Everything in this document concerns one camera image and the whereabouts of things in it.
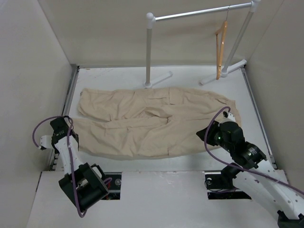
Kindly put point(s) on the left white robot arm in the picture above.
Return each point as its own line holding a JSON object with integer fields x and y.
{"x": 82, "y": 183}

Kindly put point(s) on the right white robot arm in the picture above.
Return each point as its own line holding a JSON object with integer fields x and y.
{"x": 253, "y": 173}

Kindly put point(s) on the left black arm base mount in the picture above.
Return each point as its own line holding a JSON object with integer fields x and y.
{"x": 114, "y": 186}

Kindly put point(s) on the beige trousers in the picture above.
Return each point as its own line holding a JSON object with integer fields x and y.
{"x": 146, "y": 123}

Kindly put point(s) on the wooden clothes hanger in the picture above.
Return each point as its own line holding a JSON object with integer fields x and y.
{"x": 220, "y": 42}

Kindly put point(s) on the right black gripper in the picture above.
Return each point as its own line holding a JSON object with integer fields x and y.
{"x": 214, "y": 126}

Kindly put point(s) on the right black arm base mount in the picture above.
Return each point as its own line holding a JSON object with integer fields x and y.
{"x": 220, "y": 187}

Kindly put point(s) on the white and silver clothes rack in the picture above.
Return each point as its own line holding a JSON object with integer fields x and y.
{"x": 189, "y": 39}

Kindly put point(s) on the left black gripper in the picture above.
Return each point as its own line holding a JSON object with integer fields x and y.
{"x": 77, "y": 138}

